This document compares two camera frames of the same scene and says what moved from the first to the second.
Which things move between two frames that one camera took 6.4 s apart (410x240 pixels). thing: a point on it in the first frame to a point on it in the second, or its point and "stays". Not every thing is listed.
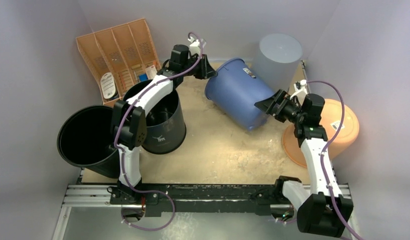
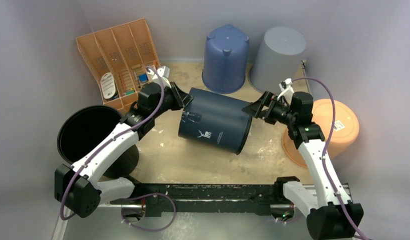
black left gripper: (206, 71) to (181, 99)
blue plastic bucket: (235, 88) to (225, 60)
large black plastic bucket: (84, 139) stays
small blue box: (143, 77) stays
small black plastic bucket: (166, 127) to (215, 120)
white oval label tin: (109, 86) stays
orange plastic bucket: (342, 126) stays
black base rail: (166, 200) stays
